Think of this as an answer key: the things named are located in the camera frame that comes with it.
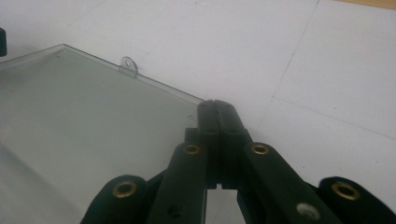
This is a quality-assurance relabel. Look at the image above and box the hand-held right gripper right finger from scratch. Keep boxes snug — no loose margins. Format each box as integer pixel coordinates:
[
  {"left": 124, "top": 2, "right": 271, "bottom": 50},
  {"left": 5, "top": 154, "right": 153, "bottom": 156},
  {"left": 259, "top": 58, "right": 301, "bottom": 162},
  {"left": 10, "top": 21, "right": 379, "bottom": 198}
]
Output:
[{"left": 214, "top": 99, "right": 253, "bottom": 190}]

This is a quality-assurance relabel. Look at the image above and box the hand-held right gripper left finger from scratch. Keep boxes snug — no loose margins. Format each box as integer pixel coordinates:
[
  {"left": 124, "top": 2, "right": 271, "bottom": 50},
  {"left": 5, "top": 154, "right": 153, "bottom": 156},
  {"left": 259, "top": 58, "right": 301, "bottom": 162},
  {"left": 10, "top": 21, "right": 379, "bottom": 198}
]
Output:
[{"left": 184, "top": 99, "right": 222, "bottom": 190}]

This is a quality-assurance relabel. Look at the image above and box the transparent grey plastic compartment box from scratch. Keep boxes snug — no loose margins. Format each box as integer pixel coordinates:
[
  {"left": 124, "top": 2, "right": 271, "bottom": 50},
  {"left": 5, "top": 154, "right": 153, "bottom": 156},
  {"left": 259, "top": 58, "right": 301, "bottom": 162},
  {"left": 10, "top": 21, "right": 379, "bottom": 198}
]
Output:
[{"left": 0, "top": 43, "right": 205, "bottom": 224}]

